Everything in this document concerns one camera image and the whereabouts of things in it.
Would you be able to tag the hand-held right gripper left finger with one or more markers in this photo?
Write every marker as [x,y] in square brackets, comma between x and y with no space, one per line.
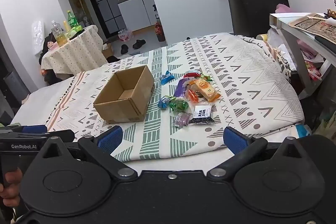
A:
[110,138]

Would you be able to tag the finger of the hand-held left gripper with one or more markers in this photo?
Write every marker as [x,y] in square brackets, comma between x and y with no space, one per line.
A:
[34,129]
[64,135]

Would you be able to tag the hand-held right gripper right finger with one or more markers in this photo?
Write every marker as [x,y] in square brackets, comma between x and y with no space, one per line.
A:
[235,140]

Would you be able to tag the brown cardboard box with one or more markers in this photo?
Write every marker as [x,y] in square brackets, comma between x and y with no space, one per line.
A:
[118,113]

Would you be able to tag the black and white snack packet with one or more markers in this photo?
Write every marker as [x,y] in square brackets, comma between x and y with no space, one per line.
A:
[202,115]

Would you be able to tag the clear purple candy packet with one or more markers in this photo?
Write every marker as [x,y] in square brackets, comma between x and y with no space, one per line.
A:
[182,119]

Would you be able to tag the yellow cracker packet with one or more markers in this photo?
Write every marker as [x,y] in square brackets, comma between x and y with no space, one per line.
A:
[206,88]

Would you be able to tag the orange candy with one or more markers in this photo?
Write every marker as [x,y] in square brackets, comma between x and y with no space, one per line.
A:
[193,96]

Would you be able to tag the blue candy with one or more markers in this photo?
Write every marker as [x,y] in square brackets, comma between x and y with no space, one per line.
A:
[164,103]

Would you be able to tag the green candy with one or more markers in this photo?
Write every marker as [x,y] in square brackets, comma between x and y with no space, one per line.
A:
[179,106]
[207,77]

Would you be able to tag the long purple snack packet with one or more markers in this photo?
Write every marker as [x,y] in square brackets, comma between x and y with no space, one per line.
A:
[181,86]

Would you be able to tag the red snack packet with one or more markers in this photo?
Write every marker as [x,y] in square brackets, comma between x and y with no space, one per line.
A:
[191,73]

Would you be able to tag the light blue candy packet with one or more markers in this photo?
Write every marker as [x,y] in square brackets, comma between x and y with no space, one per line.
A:
[166,77]

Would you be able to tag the person's left hand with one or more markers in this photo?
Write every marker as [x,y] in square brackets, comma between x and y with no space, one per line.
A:
[11,184]

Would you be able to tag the grey bin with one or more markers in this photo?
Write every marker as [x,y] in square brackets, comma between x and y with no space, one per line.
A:
[15,85]

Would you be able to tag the patterned woven blanket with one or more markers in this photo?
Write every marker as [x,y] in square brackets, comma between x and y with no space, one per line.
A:
[236,69]

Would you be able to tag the black bag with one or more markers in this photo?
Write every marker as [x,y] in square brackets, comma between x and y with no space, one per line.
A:
[113,59]

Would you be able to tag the round table with dotted cloth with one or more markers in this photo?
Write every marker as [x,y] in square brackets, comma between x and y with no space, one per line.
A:
[73,56]

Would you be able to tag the dark clothes pile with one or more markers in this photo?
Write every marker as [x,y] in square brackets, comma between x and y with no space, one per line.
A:
[46,45]

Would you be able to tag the pink cartoon container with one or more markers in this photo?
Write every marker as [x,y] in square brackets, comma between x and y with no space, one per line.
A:
[52,45]

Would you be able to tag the small cardboard box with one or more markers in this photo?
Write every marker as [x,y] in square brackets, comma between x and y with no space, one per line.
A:
[107,50]

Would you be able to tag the black slipper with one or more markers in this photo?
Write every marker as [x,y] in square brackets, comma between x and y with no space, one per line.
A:
[124,49]
[139,44]

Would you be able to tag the clear plastic bag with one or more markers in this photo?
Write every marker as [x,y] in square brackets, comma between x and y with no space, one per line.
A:
[38,37]

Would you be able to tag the clear bottle with yellow liquid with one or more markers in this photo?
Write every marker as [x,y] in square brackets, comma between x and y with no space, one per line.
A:
[59,35]

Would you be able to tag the green tissue packet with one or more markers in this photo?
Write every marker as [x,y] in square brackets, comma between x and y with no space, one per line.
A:
[74,32]

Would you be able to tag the pack of water bottles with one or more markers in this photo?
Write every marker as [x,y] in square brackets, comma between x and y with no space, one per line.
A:
[125,35]

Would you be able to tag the red snack bag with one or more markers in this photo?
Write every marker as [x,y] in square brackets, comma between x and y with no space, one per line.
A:
[312,70]

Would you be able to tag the flat black device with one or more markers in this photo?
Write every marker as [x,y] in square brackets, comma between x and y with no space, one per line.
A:
[82,31]

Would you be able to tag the tape roll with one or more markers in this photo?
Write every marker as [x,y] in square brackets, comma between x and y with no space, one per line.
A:
[262,37]

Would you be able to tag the small yellow bottle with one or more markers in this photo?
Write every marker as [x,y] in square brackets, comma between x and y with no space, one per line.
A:
[66,26]

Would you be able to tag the green soda bottle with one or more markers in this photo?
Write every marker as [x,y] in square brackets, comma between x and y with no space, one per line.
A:
[71,19]

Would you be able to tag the dark cola bottle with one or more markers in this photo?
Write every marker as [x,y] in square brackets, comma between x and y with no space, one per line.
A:
[159,32]

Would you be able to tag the white side table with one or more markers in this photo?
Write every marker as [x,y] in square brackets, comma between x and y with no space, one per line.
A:
[288,29]

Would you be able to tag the white kitchen cabinet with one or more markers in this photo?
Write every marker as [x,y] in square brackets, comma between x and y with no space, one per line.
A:
[136,11]

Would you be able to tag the black spray bottle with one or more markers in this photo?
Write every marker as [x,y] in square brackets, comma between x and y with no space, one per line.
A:
[156,14]

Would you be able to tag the black chair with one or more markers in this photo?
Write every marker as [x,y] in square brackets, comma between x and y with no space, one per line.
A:
[257,3]

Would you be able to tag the printed paper tray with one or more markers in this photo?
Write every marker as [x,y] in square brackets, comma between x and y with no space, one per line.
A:
[315,26]

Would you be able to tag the pink cloth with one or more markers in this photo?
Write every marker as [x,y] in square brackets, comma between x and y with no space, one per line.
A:
[282,8]

